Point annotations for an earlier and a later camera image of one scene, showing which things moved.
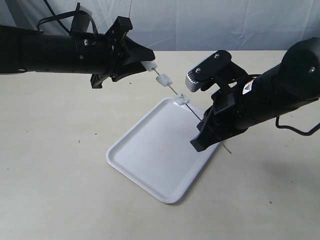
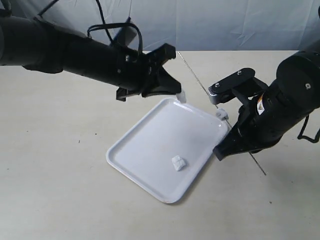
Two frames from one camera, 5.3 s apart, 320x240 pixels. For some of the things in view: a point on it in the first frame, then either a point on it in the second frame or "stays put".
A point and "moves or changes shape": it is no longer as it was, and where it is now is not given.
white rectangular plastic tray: (155, 152) stays put
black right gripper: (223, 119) → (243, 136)
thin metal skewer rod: (158, 74) → (215, 104)
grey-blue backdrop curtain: (181, 25) stays put
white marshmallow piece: (149, 65) moves or changes shape
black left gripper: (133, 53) → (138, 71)
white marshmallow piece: (180, 99) moves or changes shape
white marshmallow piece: (164, 80) moves or changes shape
